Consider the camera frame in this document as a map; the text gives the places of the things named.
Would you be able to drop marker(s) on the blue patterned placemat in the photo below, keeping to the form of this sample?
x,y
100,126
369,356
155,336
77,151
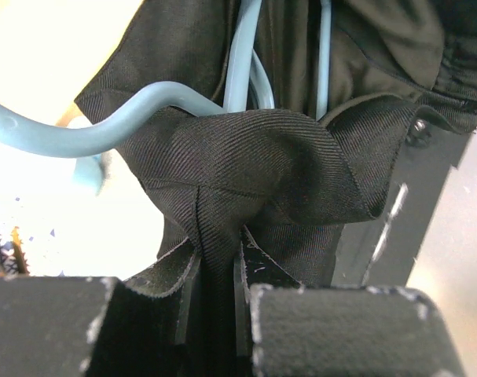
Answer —
x,y
28,243

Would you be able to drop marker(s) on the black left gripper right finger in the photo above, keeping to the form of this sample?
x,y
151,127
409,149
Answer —
x,y
284,328

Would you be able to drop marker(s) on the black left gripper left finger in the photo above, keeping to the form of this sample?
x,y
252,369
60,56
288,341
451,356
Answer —
x,y
102,326

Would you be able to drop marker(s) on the teal plastic hanger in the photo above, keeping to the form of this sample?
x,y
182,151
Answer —
x,y
245,76

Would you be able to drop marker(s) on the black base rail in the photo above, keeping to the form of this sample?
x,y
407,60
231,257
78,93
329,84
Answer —
x,y
383,251

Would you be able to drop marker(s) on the black garment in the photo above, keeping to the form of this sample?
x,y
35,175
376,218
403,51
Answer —
x,y
400,73

